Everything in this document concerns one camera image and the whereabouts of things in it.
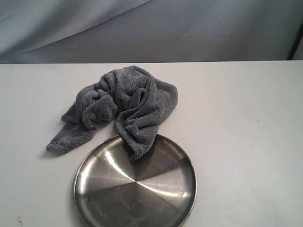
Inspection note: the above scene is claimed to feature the grey fluffy towel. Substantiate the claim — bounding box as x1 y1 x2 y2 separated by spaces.
46 66 178 161

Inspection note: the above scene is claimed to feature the round stainless steel plate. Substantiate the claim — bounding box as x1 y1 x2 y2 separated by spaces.
72 135 198 227

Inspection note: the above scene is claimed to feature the grey backdrop cloth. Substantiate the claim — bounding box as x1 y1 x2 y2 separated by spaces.
0 0 303 63

